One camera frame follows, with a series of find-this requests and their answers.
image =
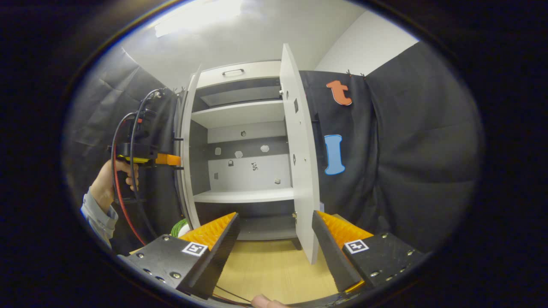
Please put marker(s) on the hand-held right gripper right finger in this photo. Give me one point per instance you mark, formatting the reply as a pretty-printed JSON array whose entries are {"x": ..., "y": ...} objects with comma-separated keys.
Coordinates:
[{"x": 332, "y": 256}]

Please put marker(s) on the white double-door shoe cabinet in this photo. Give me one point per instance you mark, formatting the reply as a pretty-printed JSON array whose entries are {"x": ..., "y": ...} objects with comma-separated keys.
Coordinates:
[{"x": 248, "y": 171}]

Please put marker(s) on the white cabinet shelf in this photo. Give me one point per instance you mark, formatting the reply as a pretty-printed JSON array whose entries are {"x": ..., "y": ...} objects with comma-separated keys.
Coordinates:
[
  {"x": 239, "y": 113},
  {"x": 244, "y": 195}
]

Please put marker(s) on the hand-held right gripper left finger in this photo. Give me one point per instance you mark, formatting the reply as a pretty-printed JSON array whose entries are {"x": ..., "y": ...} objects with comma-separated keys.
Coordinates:
[{"x": 220, "y": 248}]

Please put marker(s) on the black backdrop cloth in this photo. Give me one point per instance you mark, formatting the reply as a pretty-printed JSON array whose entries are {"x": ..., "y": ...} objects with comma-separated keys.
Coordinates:
[{"x": 419, "y": 149}]

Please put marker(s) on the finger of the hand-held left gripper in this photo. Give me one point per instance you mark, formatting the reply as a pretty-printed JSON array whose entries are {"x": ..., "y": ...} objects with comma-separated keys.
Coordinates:
[{"x": 169, "y": 159}]

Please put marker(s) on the green striped ball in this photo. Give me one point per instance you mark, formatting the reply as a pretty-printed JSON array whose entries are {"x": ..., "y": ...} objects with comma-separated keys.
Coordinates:
[{"x": 180, "y": 229}]

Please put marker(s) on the white cabinet door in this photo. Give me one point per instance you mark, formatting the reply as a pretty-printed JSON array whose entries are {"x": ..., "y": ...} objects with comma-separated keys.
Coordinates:
[
  {"x": 187, "y": 149},
  {"x": 302, "y": 162}
]

